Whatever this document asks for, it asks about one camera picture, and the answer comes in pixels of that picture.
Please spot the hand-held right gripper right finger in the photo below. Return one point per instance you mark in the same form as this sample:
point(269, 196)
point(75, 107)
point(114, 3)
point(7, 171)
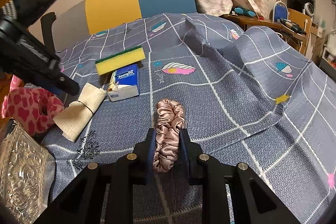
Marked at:
point(185, 155)

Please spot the silver embossed box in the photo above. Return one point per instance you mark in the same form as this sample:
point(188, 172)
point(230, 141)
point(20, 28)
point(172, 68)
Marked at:
point(21, 169)

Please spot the wooden side table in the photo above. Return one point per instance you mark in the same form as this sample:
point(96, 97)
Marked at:
point(252, 20)

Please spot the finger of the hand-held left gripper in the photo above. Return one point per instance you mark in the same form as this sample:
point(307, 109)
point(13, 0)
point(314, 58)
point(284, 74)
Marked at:
point(61, 82)

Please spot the yellow green sponge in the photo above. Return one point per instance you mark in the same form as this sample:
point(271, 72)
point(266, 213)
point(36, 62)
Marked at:
point(120, 62)

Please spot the grey printed blanket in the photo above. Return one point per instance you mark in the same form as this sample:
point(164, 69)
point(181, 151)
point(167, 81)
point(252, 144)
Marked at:
point(223, 108)

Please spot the pink satin scrunchie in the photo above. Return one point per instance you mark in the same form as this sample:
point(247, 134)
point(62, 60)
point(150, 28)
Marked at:
point(168, 132)

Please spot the pink spotted plush toy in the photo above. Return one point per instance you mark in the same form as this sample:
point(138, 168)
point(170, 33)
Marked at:
point(29, 106)

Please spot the white round fan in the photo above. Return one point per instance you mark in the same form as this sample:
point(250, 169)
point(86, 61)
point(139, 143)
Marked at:
point(308, 8)

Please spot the beige bandage cloth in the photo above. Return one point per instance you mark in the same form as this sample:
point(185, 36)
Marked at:
point(81, 111)

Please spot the blue toy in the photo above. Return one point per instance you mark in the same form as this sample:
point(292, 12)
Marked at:
point(242, 11)

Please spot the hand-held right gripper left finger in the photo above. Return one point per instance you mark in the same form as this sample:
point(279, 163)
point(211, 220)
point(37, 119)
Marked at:
point(150, 155)

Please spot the dark folded umbrella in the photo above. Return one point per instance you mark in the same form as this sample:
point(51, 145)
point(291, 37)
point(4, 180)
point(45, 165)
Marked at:
point(292, 26)

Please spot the blue tissue pack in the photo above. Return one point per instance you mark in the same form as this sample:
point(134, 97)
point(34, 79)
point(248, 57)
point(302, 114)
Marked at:
point(126, 82)

